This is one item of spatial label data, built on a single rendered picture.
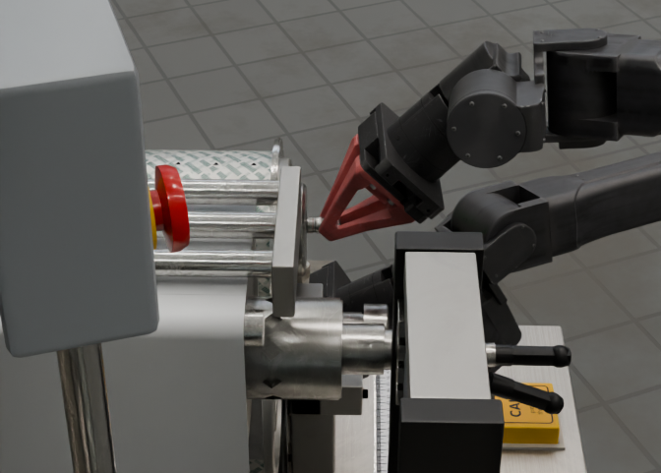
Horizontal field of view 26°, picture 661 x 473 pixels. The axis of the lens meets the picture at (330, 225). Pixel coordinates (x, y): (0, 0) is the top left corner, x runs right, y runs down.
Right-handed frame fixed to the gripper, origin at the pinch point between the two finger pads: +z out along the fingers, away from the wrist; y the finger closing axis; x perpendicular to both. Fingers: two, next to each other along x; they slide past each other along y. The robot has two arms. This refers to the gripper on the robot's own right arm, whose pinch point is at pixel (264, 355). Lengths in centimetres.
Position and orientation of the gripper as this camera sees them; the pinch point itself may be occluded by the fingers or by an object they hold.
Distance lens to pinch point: 130.9
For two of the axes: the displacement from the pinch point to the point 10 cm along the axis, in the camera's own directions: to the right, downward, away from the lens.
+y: 0.2, -5.7, 8.2
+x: -5.0, -7.2, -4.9
